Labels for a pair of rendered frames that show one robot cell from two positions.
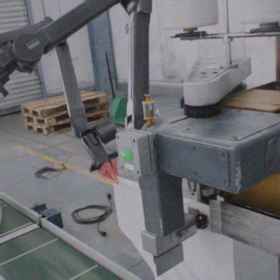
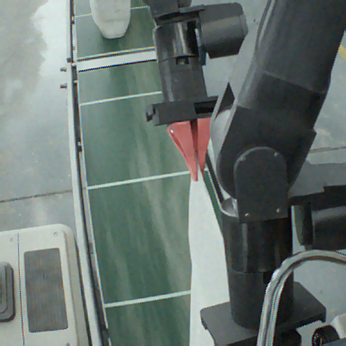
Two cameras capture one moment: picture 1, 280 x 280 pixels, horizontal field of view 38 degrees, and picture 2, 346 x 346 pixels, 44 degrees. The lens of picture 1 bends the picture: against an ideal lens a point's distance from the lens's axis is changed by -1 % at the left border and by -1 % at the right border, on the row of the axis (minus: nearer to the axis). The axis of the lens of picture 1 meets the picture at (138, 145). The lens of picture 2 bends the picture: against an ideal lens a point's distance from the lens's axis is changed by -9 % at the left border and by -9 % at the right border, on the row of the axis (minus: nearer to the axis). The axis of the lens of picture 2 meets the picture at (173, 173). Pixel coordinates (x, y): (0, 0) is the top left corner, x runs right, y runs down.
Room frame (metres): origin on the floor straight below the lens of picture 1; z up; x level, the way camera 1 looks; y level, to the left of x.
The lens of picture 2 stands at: (0.93, -0.05, 1.50)
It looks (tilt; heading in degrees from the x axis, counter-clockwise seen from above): 49 degrees down; 26
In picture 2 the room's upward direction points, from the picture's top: straight up
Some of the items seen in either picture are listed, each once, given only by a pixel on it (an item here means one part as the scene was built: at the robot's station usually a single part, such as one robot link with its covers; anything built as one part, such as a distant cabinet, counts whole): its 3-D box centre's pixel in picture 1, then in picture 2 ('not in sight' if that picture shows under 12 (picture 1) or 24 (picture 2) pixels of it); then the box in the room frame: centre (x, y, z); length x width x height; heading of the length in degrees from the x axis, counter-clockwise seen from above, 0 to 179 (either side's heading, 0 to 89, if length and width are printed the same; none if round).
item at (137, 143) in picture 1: (135, 152); not in sight; (0.88, 0.01, 1.29); 0.08 x 0.05 x 0.09; 38
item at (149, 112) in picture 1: (149, 109); not in sight; (0.93, -0.03, 1.37); 0.03 x 0.02 x 0.03; 38
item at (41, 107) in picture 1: (64, 103); not in sight; (6.83, 1.16, 0.36); 1.20 x 0.82 x 0.14; 124
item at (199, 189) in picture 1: (202, 202); not in sight; (1.02, -0.16, 1.08); 0.03 x 0.01 x 0.13; 128
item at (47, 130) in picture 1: (67, 119); not in sight; (6.86, 1.16, 0.07); 1.20 x 0.82 x 0.14; 126
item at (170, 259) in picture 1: (163, 256); not in sight; (0.92, -0.03, 0.98); 0.09 x 0.05 x 0.05; 128
